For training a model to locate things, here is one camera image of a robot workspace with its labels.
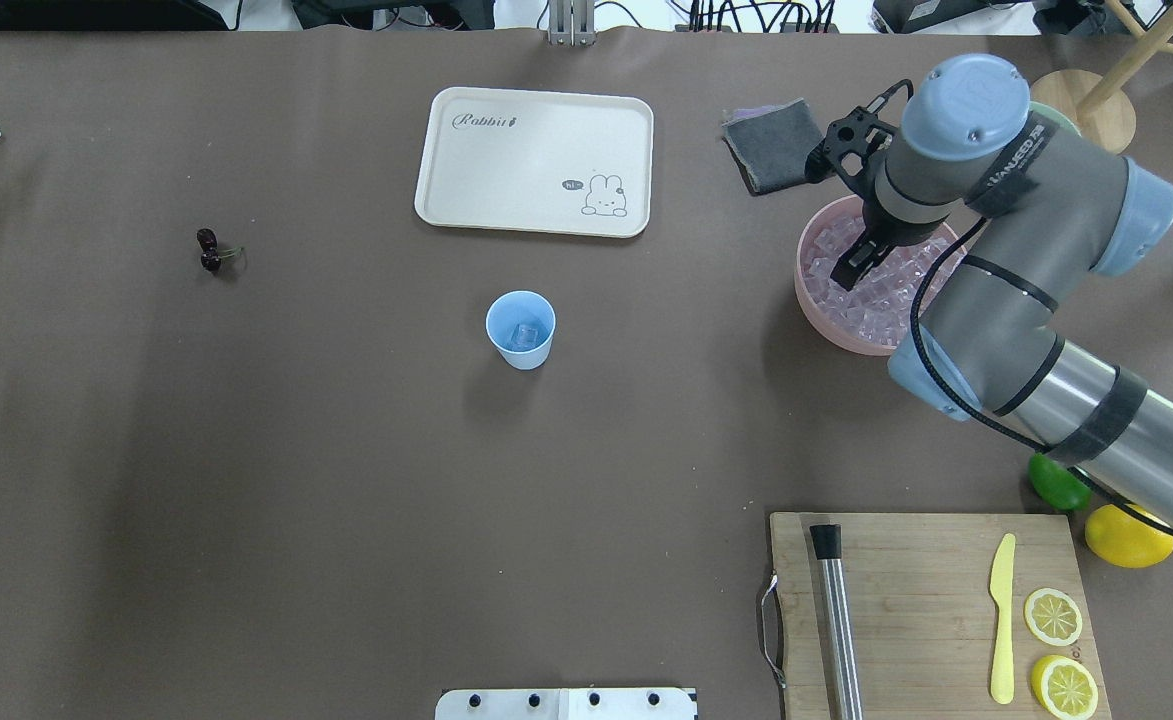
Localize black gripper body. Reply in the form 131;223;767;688
804;79;911;246

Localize clear ice cube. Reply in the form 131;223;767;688
509;322;542;354

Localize pink bowl of ice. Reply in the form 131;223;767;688
793;195;958;356

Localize whole yellow lemon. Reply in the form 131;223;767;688
1084;505;1173;569

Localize light blue plastic cup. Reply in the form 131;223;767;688
484;290;557;372

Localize dark cherries pair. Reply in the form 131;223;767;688
196;227;246;276

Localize yellow plastic knife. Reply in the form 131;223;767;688
988;534;1016;705

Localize wooden cup stand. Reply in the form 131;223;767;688
1031;1;1173;154

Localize mint green bowl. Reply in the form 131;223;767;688
1028;101;1083;137

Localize lemon slice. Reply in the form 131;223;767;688
1030;656;1101;719
1022;587;1084;647

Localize cream rabbit tray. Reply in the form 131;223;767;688
414;87;655;240

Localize wooden cutting board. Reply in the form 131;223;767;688
769;512;1104;719

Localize steel muddler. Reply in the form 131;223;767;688
809;523;865;719

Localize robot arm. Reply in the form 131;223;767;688
806;53;1173;534

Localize grey folded cloth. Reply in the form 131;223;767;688
720;97;834;196

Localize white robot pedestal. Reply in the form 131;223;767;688
434;687;699;719

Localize green lime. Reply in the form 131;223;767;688
1028;454;1093;512

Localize aluminium frame post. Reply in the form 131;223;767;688
545;0;596;47

